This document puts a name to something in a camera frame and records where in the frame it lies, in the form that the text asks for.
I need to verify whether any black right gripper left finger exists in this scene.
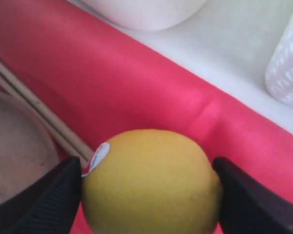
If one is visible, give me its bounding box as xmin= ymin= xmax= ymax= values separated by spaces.
xmin=0 ymin=156 xmax=82 ymax=234

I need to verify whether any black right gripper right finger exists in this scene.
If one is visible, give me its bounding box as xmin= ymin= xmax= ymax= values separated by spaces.
xmin=212 ymin=157 xmax=293 ymax=234

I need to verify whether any yellow lemon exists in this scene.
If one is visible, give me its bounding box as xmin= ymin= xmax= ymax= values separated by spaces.
xmin=82 ymin=129 xmax=222 ymax=234

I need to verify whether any brown round plate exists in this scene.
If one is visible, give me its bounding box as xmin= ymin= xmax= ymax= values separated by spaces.
xmin=0 ymin=91 xmax=60 ymax=204

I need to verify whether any white perforated plastic basket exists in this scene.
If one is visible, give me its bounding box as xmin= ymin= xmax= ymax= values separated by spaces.
xmin=265 ymin=14 xmax=293 ymax=108

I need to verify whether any red tablecloth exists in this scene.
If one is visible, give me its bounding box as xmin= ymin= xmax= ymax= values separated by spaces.
xmin=0 ymin=0 xmax=293 ymax=234

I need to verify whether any upper wooden chopstick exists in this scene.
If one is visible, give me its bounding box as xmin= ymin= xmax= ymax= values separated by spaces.
xmin=0 ymin=54 xmax=93 ymax=159

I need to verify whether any cream plastic bin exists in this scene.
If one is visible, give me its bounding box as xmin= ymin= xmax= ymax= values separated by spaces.
xmin=83 ymin=0 xmax=205 ymax=31

